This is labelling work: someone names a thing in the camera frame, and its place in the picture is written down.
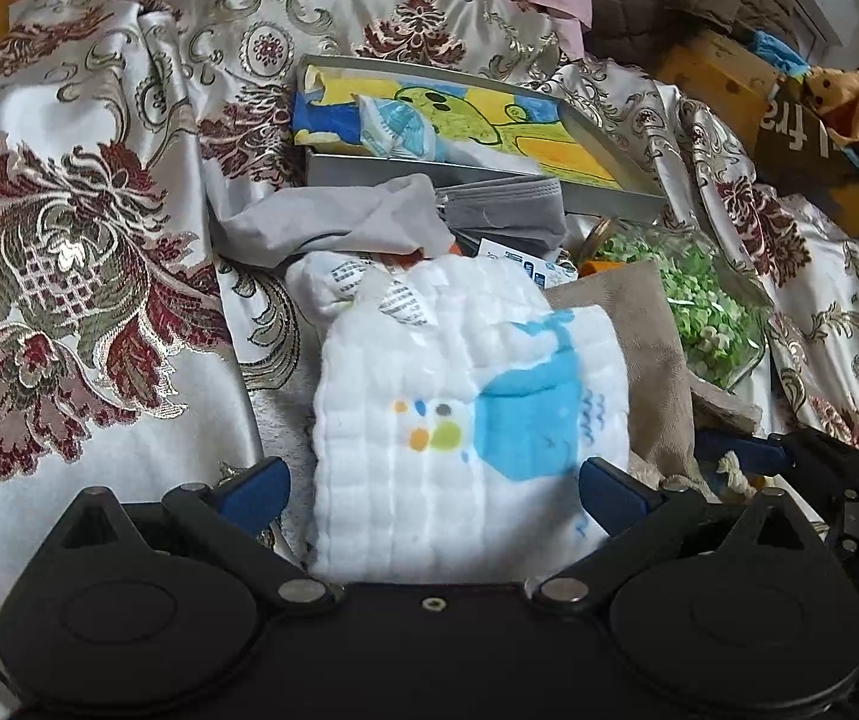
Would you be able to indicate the small white blue packet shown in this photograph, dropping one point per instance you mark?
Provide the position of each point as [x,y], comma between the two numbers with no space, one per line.
[512,259]

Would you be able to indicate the blue white plastic packet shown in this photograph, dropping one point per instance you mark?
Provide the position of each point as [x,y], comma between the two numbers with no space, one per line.
[399,127]

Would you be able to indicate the floral satin blanket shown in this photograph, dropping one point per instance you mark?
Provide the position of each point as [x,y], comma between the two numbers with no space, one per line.
[61,390]

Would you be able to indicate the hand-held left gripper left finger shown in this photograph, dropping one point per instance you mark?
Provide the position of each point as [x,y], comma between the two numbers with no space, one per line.
[256,495]

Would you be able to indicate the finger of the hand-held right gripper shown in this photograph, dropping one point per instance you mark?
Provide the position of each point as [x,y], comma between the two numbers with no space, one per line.
[744,454]

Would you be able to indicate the brown plush toy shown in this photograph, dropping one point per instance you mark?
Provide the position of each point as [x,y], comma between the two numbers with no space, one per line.
[827,94]

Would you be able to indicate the tan cardboard box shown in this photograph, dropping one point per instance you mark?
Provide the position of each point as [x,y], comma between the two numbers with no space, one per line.
[714,67]

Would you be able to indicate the white whale print muslin towel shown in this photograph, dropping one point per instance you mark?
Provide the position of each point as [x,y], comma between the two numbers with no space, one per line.
[414,390]

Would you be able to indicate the beige towel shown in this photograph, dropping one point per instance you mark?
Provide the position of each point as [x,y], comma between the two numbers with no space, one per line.
[647,345]

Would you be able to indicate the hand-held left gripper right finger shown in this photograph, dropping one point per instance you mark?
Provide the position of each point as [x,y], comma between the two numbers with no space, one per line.
[613,499]

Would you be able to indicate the grey face mask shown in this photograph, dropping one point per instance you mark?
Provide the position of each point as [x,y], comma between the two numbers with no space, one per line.
[504,210]

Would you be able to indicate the light blue cloth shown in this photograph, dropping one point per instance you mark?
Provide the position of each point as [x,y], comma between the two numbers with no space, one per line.
[774,52]

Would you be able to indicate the light grey cloth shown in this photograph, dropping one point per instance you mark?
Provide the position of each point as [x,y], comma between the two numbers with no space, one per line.
[309,229]

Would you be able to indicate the brown printed cardboard box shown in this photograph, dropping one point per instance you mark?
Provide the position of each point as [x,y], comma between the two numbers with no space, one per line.
[797,139]

